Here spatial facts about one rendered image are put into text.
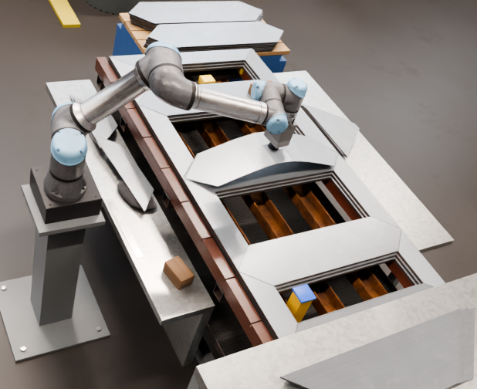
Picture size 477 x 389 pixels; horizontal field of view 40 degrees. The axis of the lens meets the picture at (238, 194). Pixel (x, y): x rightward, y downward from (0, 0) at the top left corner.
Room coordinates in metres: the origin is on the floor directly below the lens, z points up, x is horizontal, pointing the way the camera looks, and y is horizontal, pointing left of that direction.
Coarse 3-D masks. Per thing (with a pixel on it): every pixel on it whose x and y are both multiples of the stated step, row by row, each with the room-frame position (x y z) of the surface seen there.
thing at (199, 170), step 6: (198, 156) 1.89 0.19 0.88; (198, 162) 1.86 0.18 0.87; (192, 168) 1.82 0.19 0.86; (198, 168) 1.83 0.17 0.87; (204, 168) 1.83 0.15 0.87; (198, 174) 1.80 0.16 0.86; (204, 174) 1.81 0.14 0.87; (210, 174) 1.81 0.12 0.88; (198, 180) 1.78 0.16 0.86; (204, 180) 1.78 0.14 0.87; (210, 180) 1.79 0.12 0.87
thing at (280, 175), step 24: (144, 120) 2.04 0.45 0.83; (168, 120) 2.06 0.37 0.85; (192, 120) 2.16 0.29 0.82; (168, 144) 1.92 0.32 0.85; (264, 168) 1.99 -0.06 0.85; (288, 168) 2.04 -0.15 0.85; (312, 168) 2.10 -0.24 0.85; (216, 192) 1.77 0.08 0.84; (240, 192) 1.83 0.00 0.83; (360, 216) 1.95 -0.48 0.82; (216, 240) 1.55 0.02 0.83; (360, 264) 1.68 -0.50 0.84; (288, 288) 1.46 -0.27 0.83
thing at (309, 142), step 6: (306, 138) 2.22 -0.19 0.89; (312, 138) 2.26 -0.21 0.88; (306, 144) 2.17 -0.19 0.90; (312, 144) 2.20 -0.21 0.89; (312, 150) 2.15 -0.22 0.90; (318, 150) 2.18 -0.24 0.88; (318, 156) 2.13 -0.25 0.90; (324, 156) 2.16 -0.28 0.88; (324, 162) 2.11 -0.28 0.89; (330, 162) 2.14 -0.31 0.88
